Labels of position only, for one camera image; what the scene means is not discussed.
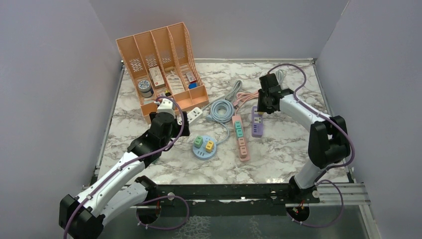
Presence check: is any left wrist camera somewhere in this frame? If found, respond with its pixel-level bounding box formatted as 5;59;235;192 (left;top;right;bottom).
156;99;176;119

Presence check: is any pink power strip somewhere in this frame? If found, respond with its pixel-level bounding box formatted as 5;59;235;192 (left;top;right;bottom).
231;115;250;162

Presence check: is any orange desk file organizer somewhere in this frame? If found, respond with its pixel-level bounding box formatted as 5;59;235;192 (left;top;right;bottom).
116;22;209;122

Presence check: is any grey cable bundle left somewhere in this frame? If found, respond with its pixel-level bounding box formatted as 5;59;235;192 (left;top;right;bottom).
202;80;243;111

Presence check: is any white power strip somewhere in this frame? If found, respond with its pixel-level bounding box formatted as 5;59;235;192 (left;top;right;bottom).
187;107;203;125

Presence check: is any coiled light blue cable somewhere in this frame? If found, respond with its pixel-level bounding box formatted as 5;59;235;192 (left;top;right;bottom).
206;99;236;144

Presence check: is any purple power strip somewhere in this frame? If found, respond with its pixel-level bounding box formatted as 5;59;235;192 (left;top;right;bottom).
251;106;264;138

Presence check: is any green usb charger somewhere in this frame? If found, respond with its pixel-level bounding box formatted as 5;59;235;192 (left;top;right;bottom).
194;135;204;148

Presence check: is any round blue power strip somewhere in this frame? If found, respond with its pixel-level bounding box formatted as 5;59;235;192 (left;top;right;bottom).
192;135;217;160

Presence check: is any teal usb charger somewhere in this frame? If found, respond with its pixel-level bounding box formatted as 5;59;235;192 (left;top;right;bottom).
235;128;244;138
234;120;242;130

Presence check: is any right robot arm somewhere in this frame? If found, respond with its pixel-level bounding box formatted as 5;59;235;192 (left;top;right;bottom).
257;73;351;203

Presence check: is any pink usb charger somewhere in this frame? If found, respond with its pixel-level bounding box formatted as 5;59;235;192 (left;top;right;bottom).
239;146;248;158
237;137;246;148

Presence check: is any yellow usb charger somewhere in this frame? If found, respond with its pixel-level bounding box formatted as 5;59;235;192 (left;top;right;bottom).
205;140;214;153

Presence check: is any white red box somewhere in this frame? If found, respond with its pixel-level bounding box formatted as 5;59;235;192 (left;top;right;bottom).
149;66;165;89

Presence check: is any round tin in organizer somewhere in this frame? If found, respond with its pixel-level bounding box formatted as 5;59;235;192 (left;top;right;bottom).
137;80;154;98

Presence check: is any coiled pink cable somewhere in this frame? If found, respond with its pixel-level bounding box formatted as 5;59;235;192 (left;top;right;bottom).
232;91;261;115

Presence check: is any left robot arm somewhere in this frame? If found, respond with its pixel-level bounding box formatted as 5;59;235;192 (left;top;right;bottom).
59;110;190;239

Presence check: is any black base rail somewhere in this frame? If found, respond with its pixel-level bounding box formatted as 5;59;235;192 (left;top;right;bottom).
136;183;320;217

